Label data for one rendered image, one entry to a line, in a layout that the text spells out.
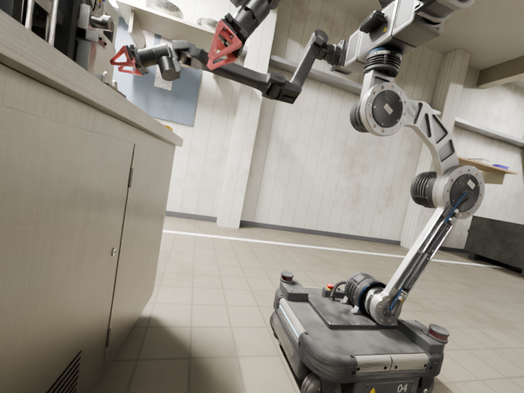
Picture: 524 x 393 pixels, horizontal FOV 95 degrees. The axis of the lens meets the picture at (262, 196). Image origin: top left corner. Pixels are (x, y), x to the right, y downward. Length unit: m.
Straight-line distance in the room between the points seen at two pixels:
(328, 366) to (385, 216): 4.14
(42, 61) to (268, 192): 3.50
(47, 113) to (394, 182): 4.85
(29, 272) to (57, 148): 0.19
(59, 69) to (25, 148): 0.11
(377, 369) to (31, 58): 1.16
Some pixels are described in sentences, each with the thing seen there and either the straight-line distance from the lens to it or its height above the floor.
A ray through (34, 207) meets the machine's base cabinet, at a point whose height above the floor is 0.69.
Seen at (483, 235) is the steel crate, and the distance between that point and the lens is 5.94.
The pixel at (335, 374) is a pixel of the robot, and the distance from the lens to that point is 1.02.
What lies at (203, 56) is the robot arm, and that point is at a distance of 1.07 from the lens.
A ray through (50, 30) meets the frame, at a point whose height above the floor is 1.01.
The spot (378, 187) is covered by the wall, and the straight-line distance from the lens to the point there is 4.76.
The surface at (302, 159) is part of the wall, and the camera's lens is 3.94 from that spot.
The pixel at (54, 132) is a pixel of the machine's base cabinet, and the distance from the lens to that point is 0.48.
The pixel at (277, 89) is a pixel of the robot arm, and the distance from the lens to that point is 1.08.
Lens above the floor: 0.79
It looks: 5 degrees down
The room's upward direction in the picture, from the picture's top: 11 degrees clockwise
